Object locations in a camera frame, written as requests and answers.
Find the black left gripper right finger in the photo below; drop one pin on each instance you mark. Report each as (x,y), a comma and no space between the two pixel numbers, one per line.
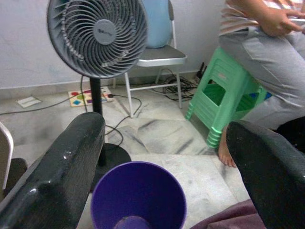
(274,179)

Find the person's hand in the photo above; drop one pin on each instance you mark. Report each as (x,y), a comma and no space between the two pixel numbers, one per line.
(276,23)

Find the colourful shape puzzle board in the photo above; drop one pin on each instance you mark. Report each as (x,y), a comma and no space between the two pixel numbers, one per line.
(79,99)

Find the white curved plastic panel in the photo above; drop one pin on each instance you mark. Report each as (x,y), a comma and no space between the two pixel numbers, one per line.
(6,155)

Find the grey pedestal fan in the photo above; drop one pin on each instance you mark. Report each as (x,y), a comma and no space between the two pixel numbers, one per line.
(104,33)

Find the pink mouse print bedsheet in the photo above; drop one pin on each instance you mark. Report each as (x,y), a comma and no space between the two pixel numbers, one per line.
(233,217)

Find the seated person grey trousers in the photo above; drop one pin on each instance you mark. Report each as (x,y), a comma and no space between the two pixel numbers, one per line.
(274,62)

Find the white flat box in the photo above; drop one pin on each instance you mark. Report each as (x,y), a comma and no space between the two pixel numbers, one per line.
(28,101)

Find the purple plastic bin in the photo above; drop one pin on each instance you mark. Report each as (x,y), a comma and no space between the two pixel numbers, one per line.
(138,190)

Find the white metal folding chair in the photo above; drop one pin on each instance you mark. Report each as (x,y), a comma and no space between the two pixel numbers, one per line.
(162,59)

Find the black wall plug adapter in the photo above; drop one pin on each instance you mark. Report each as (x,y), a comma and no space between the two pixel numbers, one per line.
(202,70)

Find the green plastic stool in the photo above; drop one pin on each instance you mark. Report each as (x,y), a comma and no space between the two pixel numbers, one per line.
(214,76)

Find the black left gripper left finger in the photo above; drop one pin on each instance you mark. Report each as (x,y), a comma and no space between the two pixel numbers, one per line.
(47,190)

